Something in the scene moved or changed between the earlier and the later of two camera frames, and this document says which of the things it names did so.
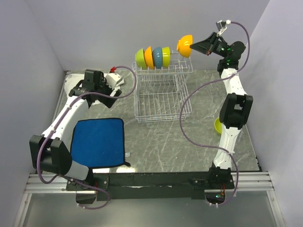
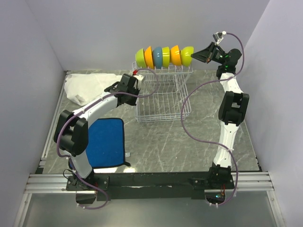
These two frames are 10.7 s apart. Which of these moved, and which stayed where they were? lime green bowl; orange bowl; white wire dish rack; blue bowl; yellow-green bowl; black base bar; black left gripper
Moved: black left gripper
Stayed: white wire dish rack; lime green bowl; blue bowl; black base bar; orange bowl; yellow-green bowl
